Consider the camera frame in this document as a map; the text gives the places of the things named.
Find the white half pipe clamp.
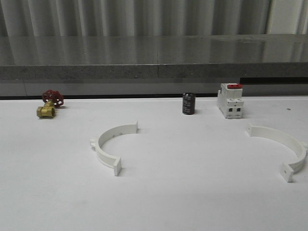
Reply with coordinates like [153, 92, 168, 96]
[89, 120, 140, 177]
[246, 124, 308, 182]

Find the black cylindrical capacitor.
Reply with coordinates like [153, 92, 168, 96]
[182, 92, 195, 115]

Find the grey stone counter ledge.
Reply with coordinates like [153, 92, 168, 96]
[0, 35, 308, 99]

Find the brass valve red handwheel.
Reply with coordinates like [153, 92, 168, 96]
[37, 90, 64, 118]

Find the white circuit breaker red switch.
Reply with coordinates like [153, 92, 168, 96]
[217, 83, 244, 119]

